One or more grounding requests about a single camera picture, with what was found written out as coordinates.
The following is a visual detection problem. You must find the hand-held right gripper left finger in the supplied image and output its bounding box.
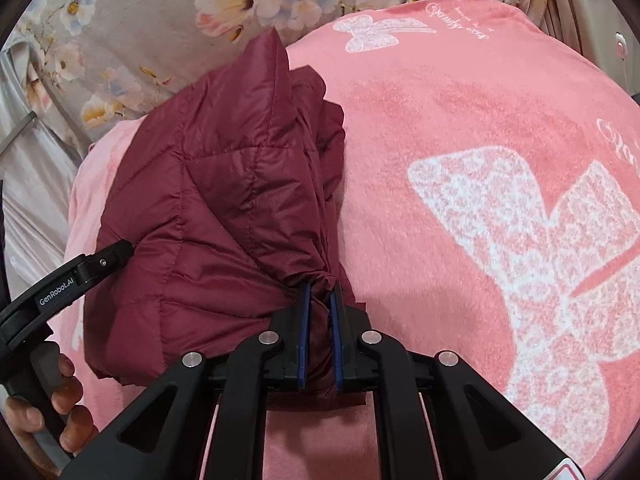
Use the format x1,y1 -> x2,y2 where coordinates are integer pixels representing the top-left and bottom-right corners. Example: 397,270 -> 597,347
60,282 -> 311,480

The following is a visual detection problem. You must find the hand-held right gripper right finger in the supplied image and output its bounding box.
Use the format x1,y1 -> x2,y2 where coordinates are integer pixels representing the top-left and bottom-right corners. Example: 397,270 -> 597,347
329,281 -> 577,480

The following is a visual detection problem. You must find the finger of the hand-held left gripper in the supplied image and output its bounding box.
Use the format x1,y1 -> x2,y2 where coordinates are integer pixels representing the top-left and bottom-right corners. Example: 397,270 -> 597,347
75,239 -> 135,286

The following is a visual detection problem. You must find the maroon puffer jacket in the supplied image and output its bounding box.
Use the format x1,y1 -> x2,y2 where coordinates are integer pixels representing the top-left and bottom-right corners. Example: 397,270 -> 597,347
82,27 -> 372,413

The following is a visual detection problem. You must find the person's left hand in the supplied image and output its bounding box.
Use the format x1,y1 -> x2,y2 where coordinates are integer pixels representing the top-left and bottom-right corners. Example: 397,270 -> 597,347
5,352 -> 99,461

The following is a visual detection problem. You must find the plain grey cloth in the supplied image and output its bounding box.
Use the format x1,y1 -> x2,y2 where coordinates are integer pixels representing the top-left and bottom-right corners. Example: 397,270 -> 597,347
0,35 -> 96,311

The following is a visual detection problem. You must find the pink butterfly print blanket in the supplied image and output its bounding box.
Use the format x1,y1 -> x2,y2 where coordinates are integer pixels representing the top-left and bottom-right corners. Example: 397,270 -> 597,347
50,0 -> 640,480

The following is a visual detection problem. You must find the grey floral bed sheet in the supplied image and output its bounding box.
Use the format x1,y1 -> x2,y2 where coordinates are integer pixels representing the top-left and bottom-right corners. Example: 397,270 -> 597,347
15,0 -> 493,161

